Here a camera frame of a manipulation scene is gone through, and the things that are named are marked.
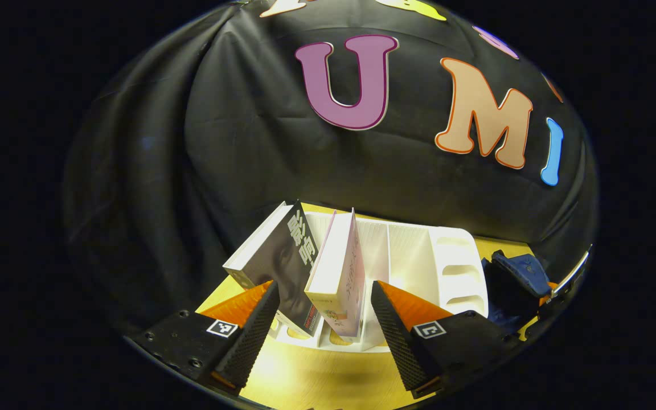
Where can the white plastic bookshelf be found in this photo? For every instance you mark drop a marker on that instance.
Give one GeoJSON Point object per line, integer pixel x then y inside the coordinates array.
{"type": "Point", "coordinates": [413, 262]}

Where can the blue schoolbag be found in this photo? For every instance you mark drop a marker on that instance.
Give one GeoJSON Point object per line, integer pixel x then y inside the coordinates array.
{"type": "Point", "coordinates": [519, 273]}

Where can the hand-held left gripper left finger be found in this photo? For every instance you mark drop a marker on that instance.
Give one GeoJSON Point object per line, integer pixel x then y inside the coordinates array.
{"type": "Point", "coordinates": [251, 339]}

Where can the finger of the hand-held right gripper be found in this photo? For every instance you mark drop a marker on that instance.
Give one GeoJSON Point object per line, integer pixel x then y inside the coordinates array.
{"type": "Point", "coordinates": [561, 288]}

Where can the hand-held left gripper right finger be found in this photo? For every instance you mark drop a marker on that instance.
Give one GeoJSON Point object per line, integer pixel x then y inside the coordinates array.
{"type": "Point", "coordinates": [396, 341]}

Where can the dark face cover book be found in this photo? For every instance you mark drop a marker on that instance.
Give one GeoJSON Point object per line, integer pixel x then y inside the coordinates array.
{"type": "Point", "coordinates": [282, 256]}

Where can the pink cover book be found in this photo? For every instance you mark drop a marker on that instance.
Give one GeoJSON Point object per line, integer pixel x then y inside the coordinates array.
{"type": "Point", "coordinates": [339, 285]}

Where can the black backdrop cloth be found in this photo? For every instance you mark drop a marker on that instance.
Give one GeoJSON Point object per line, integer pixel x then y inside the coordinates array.
{"type": "Point", "coordinates": [191, 142]}

